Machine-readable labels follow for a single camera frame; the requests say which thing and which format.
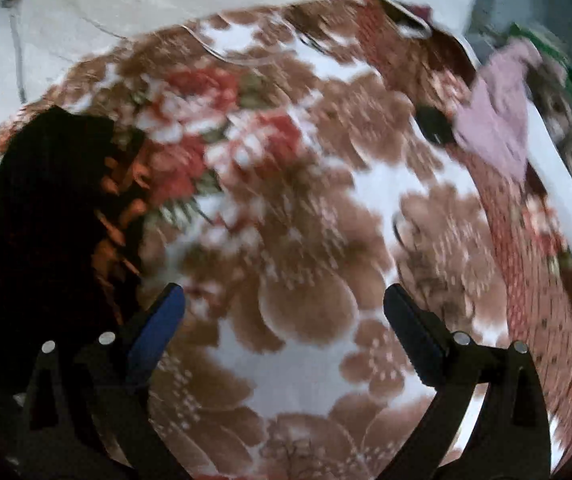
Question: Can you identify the pink cloth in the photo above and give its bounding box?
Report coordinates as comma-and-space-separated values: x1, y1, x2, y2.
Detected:
452, 40, 548, 184

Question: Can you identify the green cloth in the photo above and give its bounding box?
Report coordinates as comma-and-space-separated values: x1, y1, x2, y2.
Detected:
510, 22, 572, 126

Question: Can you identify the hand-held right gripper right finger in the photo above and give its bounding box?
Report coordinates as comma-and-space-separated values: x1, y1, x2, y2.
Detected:
380, 283, 553, 480

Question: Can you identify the brown floral blanket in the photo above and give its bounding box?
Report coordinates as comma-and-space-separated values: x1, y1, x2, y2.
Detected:
0, 0, 572, 480

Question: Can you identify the brown patterned cloth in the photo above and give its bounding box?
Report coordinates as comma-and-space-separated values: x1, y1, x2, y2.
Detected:
530, 59, 572, 202

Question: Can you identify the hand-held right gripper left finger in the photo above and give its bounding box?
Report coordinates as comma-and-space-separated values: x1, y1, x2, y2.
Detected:
20, 283, 193, 480

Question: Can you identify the black shirt with orange print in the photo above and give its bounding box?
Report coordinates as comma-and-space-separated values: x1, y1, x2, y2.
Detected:
0, 105, 153, 393

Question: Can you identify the small black object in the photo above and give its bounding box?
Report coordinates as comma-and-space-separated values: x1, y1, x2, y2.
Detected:
414, 106, 456, 145

